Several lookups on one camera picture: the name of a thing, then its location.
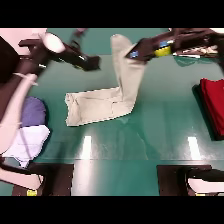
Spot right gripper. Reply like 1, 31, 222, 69
125, 37, 158, 63

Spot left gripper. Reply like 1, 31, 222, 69
76, 54, 102, 72

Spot beige trousers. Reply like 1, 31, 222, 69
64, 33, 148, 128

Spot purple garment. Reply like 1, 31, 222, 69
19, 96, 48, 130

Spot black garment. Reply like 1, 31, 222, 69
192, 83, 224, 142

